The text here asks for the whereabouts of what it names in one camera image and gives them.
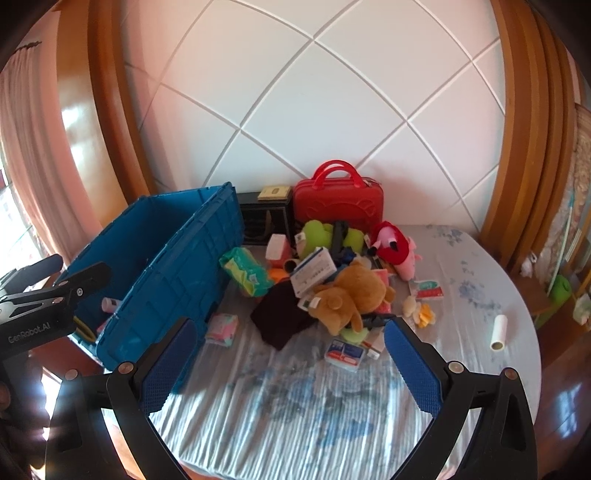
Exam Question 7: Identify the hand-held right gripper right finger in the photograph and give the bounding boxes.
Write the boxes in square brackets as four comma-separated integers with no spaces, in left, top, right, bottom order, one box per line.
[383,318,539,480]

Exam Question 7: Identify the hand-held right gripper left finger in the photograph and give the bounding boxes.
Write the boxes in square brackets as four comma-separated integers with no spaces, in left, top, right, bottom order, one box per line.
[44,318,204,480]

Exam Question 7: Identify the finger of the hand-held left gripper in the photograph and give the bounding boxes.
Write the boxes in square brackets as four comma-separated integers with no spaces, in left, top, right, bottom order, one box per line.
[0,262,112,324]
[0,255,64,294]

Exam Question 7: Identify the blue plastic crate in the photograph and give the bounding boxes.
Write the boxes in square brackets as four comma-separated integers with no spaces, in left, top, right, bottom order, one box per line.
[53,182,245,393]

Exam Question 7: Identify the small yellow white plush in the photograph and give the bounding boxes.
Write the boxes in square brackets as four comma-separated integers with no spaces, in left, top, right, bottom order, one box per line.
[403,296,437,328]

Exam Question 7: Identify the blue white red box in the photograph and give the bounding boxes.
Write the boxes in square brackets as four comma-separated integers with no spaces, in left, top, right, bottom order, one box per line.
[325,339,363,372]

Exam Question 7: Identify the small pink tissue pack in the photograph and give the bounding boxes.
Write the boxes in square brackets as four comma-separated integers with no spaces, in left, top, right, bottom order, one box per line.
[204,312,238,347]

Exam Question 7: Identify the red green small packet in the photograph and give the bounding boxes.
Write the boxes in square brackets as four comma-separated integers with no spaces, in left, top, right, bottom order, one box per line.
[409,278,445,302]

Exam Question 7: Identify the pink packet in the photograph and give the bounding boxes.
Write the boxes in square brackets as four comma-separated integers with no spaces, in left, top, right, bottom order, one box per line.
[375,270,397,315]

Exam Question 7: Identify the white paper roll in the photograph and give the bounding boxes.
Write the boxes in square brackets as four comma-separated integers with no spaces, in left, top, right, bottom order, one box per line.
[490,315,508,352]

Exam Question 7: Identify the brown teddy bear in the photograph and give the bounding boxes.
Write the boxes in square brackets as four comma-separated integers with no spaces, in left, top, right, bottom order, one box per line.
[308,261,397,335]

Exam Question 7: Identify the red pink plush toy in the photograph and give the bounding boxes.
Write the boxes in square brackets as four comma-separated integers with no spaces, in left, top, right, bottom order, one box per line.
[367,222,419,281]

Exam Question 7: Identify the black cloth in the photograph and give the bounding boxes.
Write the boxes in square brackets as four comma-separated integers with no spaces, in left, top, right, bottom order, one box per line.
[250,279,315,352]

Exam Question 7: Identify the green wipes pack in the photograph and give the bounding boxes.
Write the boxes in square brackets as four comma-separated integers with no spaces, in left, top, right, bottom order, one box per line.
[218,247,273,297]

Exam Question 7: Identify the pink curtain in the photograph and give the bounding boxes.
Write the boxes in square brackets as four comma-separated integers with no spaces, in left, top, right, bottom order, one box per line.
[0,44,93,278]

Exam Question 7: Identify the white blue medicine box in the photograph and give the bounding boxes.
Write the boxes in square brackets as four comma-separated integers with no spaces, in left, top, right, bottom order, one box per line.
[290,247,337,297]

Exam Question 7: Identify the black object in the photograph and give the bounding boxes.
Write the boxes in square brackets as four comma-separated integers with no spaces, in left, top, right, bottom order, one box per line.
[331,220,349,252]

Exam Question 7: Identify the pink box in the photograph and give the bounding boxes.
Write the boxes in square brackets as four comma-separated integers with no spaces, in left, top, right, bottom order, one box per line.
[265,234,294,265]

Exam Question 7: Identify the green plush toy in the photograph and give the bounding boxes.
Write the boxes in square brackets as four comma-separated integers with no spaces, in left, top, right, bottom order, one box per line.
[295,220,365,259]

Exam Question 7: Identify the green object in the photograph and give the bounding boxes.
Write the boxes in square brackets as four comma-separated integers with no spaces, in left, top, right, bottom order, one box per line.
[547,274,573,303]

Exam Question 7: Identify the black box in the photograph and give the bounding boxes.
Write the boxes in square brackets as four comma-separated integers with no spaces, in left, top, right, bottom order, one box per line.
[236,189,296,247]

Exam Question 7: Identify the red carry case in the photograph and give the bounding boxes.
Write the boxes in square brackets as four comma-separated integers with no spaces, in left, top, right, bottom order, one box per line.
[293,160,385,232]

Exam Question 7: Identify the small beige box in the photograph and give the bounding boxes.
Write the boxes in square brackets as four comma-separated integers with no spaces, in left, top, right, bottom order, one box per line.
[257,185,291,202]

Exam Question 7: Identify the patterned fabric panel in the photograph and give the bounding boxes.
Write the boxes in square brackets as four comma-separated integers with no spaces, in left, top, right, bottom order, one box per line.
[540,104,591,287]

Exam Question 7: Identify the wooden headboard frame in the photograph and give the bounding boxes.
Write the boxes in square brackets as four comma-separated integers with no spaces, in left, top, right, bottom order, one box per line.
[480,0,583,273]
[58,0,153,208]

